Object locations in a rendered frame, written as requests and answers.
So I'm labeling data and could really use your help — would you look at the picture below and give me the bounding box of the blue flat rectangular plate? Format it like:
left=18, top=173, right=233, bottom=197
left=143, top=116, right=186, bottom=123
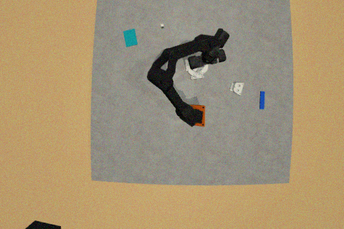
left=259, top=91, right=264, bottom=109

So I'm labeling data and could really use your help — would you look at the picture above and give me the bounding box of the teal rectangular plate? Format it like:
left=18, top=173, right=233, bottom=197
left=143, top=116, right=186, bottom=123
left=123, top=29, right=138, bottom=47

